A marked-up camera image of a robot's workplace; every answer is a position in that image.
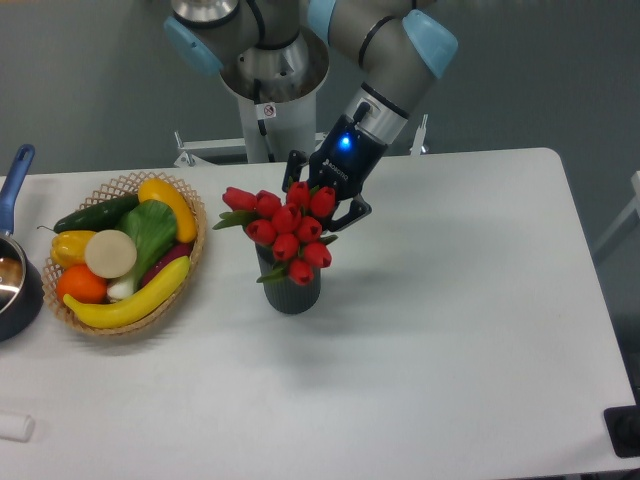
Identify white cylinder object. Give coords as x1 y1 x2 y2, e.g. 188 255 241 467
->
0 411 36 443

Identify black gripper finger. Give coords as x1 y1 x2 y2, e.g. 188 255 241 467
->
282 150 309 190
324 194 372 233

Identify black device table corner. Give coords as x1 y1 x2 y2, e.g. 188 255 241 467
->
603 405 639 458

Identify purple eggplant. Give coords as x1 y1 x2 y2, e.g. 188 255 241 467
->
140 243 193 287

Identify yellow bell pepper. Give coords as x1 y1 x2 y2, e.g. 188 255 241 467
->
50 230 96 269

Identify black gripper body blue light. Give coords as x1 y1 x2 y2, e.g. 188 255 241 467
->
307 115 388 201

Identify red tulip bouquet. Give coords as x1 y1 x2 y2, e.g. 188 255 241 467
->
214 181 337 286

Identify orange fruit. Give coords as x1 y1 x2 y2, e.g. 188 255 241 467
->
56 264 107 304

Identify yellow squash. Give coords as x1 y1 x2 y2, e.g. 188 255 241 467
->
138 178 197 243

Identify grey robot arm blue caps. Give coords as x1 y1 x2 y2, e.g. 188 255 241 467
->
164 1 458 232

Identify dark pot blue handle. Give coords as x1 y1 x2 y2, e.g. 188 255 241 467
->
1 144 43 342

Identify beige round disc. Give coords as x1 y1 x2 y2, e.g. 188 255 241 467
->
84 230 137 279

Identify white furniture piece right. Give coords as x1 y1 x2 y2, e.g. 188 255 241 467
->
592 171 639 264

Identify dark grey ribbed vase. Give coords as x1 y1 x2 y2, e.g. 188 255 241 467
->
255 245 321 314

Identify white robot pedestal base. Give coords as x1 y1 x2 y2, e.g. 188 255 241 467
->
172 85 430 169

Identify green cucumber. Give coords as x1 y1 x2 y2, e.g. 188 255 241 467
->
38 194 139 234

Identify yellow banana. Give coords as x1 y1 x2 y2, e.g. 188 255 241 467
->
63 256 191 329

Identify green bok choy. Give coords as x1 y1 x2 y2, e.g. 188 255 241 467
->
107 200 177 303

